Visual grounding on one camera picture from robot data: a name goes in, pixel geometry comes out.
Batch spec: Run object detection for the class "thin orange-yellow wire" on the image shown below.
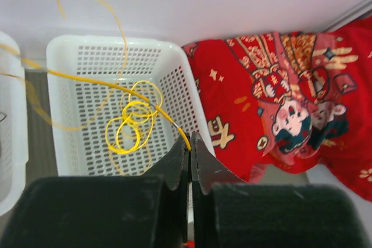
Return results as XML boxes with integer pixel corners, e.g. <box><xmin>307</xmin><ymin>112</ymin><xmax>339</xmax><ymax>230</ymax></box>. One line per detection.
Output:
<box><xmin>0</xmin><ymin>0</ymin><xmax>193</xmax><ymax>176</ymax></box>

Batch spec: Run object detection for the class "white plastic basket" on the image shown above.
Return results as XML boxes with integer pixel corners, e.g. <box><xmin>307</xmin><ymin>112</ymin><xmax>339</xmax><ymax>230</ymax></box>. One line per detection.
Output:
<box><xmin>46</xmin><ymin>35</ymin><xmax>213</xmax><ymax>176</ymax></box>
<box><xmin>1</xmin><ymin>49</ymin><xmax>28</xmax><ymax>215</ymax></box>

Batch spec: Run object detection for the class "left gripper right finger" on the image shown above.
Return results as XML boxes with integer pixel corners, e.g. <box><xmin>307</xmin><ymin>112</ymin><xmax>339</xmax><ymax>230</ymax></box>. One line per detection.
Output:
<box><xmin>191</xmin><ymin>132</ymin><xmax>247</xmax><ymax>247</ymax></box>

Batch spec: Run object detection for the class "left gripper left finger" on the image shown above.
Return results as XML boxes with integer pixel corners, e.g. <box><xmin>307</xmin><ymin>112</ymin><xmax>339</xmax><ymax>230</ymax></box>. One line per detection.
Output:
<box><xmin>145</xmin><ymin>136</ymin><xmax>189</xmax><ymax>244</ymax></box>

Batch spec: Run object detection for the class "red patterned pillow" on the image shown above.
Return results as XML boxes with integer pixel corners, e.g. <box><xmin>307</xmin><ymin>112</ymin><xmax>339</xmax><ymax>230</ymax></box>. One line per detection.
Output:
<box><xmin>183</xmin><ymin>18</ymin><xmax>371</xmax><ymax>200</ymax></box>

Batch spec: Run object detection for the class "right white plastic basket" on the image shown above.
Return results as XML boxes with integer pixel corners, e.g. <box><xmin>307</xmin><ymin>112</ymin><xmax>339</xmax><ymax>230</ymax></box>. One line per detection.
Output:
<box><xmin>46</xmin><ymin>35</ymin><xmax>213</xmax><ymax>176</ymax></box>

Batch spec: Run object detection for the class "left white plastic basket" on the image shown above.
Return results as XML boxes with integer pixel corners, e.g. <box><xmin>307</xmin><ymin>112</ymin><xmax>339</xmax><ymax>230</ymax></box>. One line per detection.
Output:
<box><xmin>1</xmin><ymin>49</ymin><xmax>28</xmax><ymax>215</ymax></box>

